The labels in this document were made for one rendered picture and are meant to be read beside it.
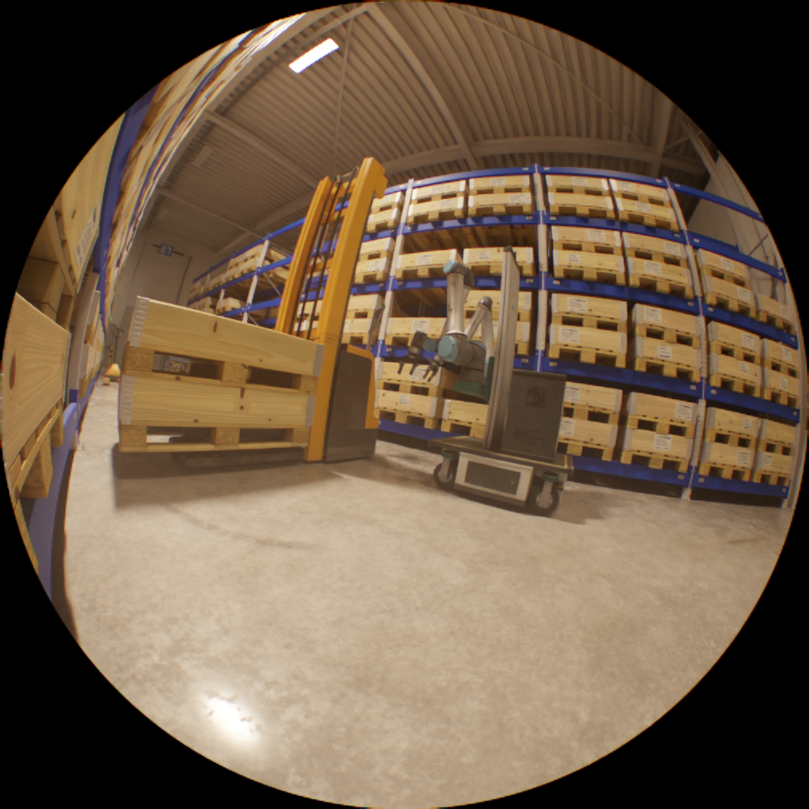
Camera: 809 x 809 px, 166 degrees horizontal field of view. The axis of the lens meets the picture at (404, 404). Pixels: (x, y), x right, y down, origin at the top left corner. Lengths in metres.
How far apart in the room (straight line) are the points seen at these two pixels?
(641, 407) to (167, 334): 3.49
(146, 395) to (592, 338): 3.31
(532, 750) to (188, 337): 1.74
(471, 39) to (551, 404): 7.18
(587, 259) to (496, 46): 5.69
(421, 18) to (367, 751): 8.10
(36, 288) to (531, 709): 1.21
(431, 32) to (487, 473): 7.83
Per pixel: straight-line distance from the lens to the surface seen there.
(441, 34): 7.51
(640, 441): 3.00
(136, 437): 1.46
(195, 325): 1.46
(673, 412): 3.13
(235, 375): 1.54
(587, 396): 2.85
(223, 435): 1.57
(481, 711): 0.67
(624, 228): 3.79
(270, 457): 1.91
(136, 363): 1.41
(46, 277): 0.68
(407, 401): 3.16
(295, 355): 1.74
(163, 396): 1.44
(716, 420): 3.45
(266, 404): 1.66
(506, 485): 1.69
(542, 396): 1.70
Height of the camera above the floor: 0.56
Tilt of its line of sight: 1 degrees down
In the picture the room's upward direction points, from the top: 9 degrees clockwise
